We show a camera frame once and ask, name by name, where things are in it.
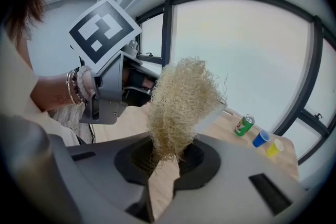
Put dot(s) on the green soda can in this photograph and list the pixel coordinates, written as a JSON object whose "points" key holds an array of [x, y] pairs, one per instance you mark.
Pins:
{"points": [[244, 127]]}

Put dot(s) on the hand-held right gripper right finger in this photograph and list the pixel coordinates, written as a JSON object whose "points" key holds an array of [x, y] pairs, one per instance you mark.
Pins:
{"points": [[231, 178]]}

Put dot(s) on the black window frame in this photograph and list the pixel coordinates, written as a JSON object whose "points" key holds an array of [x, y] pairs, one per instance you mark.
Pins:
{"points": [[167, 34], [314, 60]]}

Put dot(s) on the blue paper cup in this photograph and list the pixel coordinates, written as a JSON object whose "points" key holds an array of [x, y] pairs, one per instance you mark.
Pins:
{"points": [[261, 139]]}

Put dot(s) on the thin metal bangle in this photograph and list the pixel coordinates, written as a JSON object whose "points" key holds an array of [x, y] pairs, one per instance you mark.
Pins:
{"points": [[70, 91]]}

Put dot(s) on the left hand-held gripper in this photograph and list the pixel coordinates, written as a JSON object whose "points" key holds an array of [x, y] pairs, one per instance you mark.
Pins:
{"points": [[105, 34]]}

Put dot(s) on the person's left forearm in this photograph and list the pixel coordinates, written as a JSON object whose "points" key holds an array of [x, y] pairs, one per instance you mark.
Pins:
{"points": [[50, 94]]}

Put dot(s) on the beige loofah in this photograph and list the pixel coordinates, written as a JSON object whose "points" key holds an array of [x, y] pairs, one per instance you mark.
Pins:
{"points": [[181, 102]]}

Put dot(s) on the yellow paper cup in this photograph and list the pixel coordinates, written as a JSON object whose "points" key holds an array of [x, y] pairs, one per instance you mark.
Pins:
{"points": [[274, 149]]}

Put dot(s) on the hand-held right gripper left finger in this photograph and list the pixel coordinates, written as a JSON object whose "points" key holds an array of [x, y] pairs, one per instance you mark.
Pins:
{"points": [[105, 178]]}

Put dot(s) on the person's left hand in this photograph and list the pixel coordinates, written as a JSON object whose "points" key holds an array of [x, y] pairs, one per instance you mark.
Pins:
{"points": [[136, 86]]}

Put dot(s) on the person in white top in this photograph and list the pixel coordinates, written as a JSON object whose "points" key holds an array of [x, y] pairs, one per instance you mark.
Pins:
{"points": [[18, 102]]}

